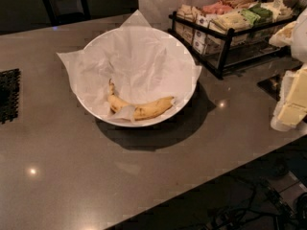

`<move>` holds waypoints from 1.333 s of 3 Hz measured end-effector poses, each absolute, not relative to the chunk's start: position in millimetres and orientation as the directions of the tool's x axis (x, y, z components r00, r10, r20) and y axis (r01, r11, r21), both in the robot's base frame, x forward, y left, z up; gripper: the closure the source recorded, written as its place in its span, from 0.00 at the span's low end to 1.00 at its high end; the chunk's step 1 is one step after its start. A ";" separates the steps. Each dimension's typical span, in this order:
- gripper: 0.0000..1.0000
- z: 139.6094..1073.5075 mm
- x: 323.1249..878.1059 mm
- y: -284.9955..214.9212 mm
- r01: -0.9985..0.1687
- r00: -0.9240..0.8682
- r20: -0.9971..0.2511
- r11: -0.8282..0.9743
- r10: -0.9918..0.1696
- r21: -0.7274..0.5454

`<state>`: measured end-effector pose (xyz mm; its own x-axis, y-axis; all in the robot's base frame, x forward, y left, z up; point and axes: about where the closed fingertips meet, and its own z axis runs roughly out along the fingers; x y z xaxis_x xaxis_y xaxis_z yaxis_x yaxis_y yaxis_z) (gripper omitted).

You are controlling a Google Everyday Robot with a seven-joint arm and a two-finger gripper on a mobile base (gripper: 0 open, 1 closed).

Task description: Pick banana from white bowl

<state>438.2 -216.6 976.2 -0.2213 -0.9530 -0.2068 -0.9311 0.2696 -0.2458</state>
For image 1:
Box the green tea packets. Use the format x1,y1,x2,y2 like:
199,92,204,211
241,6,272,26

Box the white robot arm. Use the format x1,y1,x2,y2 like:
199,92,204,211
269,9,307,131

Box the white creamer packets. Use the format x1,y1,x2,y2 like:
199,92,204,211
175,5,221,55

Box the white round bowl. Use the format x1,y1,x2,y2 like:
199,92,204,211
73,27,200,128

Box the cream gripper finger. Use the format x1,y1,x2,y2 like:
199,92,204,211
271,68,307,131

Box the pink sweetener packets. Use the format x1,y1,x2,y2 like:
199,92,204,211
202,2,233,14

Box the black woven mat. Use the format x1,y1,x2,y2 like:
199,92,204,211
0,69,21,124

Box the dark appliance stand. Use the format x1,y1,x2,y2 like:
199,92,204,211
42,0,90,26

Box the black wire condiment rack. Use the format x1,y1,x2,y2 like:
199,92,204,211
168,11,296,80

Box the white paper bowl liner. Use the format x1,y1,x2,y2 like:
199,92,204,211
57,10,203,124

